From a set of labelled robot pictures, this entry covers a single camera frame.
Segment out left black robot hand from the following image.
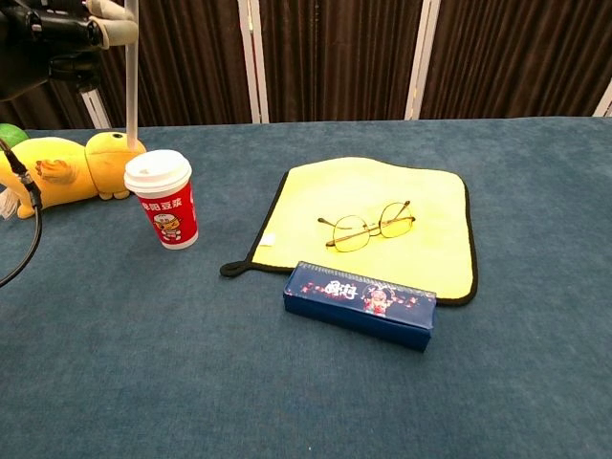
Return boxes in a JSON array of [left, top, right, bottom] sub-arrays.
[[0, 0, 140, 102]]

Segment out transparent plastic straw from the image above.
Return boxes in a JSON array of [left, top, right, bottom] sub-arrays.
[[123, 0, 141, 150]]

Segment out white plastic cup lid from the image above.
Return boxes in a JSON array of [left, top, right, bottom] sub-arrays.
[[123, 149, 193, 195]]

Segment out red paper cup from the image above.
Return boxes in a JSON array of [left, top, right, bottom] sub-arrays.
[[131, 180, 200, 251]]

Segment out brown folding screen panel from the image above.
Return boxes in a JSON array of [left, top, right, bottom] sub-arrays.
[[0, 80, 99, 130], [78, 0, 263, 129], [409, 0, 612, 120], [249, 0, 426, 124]]

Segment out green round object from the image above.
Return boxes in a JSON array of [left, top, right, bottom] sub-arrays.
[[0, 122, 31, 150]]

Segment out yellow plush duck toy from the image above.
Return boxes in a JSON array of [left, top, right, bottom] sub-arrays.
[[0, 130, 147, 220]]

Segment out white toy tag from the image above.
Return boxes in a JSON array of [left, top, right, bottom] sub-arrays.
[[0, 186, 19, 220]]

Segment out yellow cloth with black trim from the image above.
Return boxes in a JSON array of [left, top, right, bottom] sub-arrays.
[[219, 156, 479, 307]]

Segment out gold-framed eyeglasses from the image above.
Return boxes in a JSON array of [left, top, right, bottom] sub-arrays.
[[317, 200, 416, 253]]

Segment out dark blue printed box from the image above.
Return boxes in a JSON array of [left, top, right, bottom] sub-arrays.
[[282, 260, 438, 354]]

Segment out black cable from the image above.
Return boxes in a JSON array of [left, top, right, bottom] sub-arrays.
[[0, 138, 44, 289]]

